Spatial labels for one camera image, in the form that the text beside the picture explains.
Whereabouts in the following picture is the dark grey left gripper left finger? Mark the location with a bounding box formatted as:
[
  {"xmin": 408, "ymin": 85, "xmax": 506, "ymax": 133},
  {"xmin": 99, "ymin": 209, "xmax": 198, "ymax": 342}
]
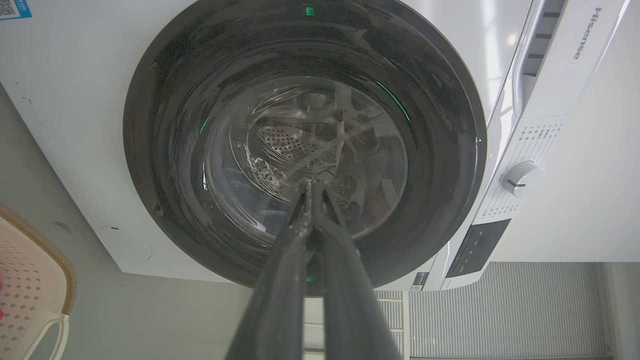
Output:
[{"xmin": 224, "ymin": 181, "xmax": 316, "ymax": 360}]

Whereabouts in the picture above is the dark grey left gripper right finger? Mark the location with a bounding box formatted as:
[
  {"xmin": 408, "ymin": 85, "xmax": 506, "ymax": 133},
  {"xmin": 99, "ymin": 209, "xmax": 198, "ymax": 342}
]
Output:
[{"xmin": 313, "ymin": 183, "xmax": 404, "ymax": 360}]

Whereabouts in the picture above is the beige perforated laundry basket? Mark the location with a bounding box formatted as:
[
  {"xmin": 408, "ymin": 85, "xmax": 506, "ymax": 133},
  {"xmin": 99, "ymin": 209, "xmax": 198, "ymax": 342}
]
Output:
[{"xmin": 0, "ymin": 202, "xmax": 78, "ymax": 360}]

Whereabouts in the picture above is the black washing machine display panel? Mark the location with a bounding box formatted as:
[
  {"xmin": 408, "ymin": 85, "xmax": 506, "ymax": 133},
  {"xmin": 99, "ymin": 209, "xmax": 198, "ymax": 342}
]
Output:
[{"xmin": 445, "ymin": 218, "xmax": 513, "ymax": 279}]

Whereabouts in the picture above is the dark round washing machine door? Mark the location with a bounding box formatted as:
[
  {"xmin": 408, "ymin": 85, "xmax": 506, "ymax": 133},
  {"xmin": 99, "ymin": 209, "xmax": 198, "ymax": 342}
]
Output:
[{"xmin": 123, "ymin": 0, "xmax": 488, "ymax": 297}]

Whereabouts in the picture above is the white washing machine control knob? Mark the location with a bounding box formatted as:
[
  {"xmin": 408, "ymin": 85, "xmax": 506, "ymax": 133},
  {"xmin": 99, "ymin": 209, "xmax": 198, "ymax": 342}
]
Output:
[{"xmin": 501, "ymin": 160, "xmax": 546, "ymax": 199}]

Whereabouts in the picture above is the white Hisense washing machine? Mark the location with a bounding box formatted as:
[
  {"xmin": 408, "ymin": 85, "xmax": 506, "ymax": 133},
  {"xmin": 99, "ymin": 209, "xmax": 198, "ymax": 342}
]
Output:
[{"xmin": 0, "ymin": 0, "xmax": 632, "ymax": 293}]

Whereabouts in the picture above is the white detergent drawer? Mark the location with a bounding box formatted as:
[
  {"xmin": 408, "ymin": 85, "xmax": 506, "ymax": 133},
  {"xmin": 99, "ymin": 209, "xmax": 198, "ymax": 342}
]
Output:
[{"xmin": 512, "ymin": 0, "xmax": 632, "ymax": 120}]

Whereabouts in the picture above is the blue QR code sticker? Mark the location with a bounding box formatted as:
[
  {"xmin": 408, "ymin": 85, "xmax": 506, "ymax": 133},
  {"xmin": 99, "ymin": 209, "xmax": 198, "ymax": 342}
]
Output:
[{"xmin": 0, "ymin": 0, "xmax": 33, "ymax": 21}]

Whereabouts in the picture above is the grey ribbed wall panel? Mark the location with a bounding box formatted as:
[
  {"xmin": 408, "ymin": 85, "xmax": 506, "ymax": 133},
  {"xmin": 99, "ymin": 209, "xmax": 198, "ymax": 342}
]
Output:
[{"xmin": 374, "ymin": 261, "xmax": 613, "ymax": 360}]

